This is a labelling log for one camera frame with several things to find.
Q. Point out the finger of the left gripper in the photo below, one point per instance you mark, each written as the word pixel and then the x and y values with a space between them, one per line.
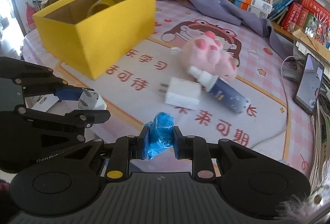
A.
pixel 79 118
pixel 36 80

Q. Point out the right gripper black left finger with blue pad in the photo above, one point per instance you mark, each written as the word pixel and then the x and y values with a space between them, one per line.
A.
pixel 124 150

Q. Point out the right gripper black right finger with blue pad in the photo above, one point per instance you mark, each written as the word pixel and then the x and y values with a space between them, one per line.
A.
pixel 194 148

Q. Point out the small white plug adapter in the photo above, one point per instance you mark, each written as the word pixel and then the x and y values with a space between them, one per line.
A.
pixel 91 100

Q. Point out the blue plastic bag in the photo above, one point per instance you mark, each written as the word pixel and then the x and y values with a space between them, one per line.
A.
pixel 159 135

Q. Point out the large white charger block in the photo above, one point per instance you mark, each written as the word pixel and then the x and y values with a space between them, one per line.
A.
pixel 182 93

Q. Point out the blue spray bottle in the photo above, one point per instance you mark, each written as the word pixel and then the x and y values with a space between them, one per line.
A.
pixel 220 90

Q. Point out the pink plush paw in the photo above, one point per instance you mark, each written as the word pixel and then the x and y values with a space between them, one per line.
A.
pixel 207 54

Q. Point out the yellow tape roll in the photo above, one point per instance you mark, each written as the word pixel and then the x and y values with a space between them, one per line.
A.
pixel 99 6

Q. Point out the yellow cardboard box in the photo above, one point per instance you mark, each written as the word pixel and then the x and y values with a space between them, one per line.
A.
pixel 93 44

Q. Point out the pink cartoon table mat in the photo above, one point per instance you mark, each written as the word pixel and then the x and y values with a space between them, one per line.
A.
pixel 255 110

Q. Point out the black smartphone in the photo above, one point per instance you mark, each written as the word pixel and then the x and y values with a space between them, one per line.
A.
pixel 309 87

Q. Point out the purple cloth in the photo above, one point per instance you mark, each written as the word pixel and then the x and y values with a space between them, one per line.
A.
pixel 226 11

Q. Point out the orange white carton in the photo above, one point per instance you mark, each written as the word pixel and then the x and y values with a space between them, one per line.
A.
pixel 260 8

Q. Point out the red dictionary book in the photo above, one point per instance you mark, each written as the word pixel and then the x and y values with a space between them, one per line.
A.
pixel 291 17

